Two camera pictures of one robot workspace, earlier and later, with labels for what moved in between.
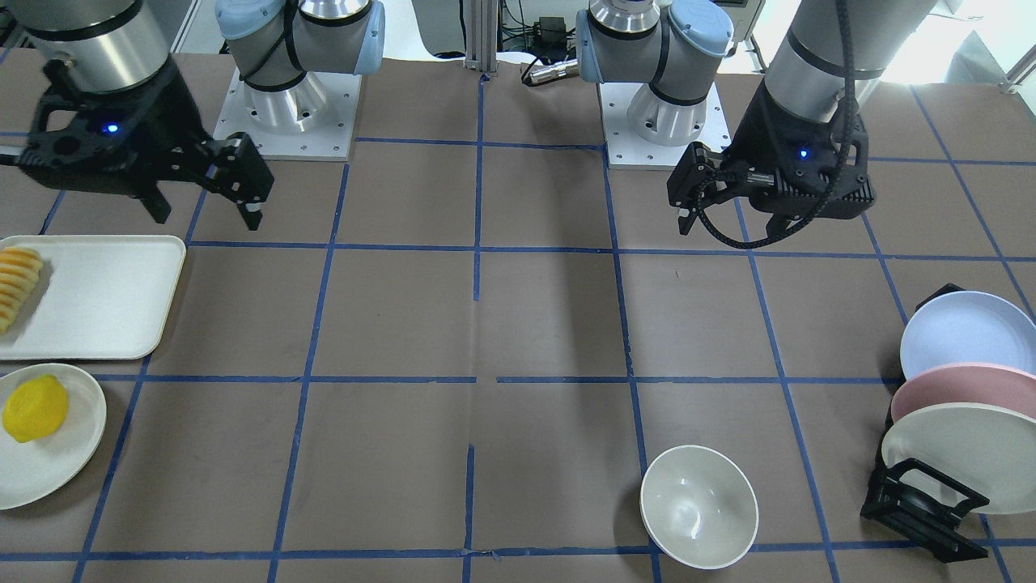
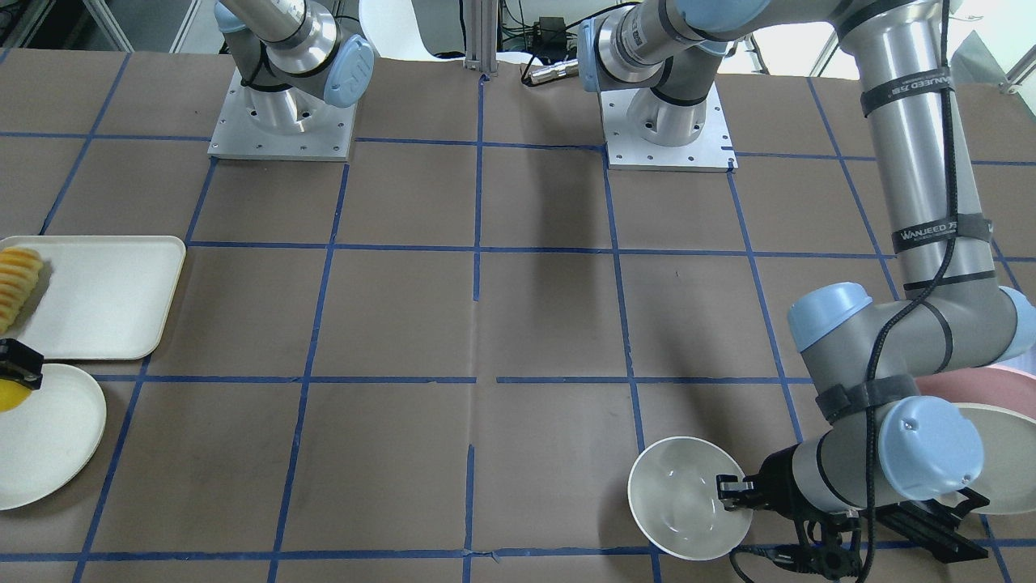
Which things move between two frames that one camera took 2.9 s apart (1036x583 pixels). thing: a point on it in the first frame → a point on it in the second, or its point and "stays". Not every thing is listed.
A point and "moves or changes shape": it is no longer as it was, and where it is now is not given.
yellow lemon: x=36 y=407 moves or changes shape
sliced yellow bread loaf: x=19 y=274 stays
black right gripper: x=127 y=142 → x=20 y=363
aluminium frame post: x=481 y=36 stays
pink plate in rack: x=987 y=384 stays
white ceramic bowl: x=698 y=508 moves or changes shape
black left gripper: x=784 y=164 → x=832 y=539
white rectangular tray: x=97 y=297 stays
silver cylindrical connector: x=553 y=71 stays
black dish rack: x=920 y=504 stays
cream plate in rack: x=990 y=450 stays
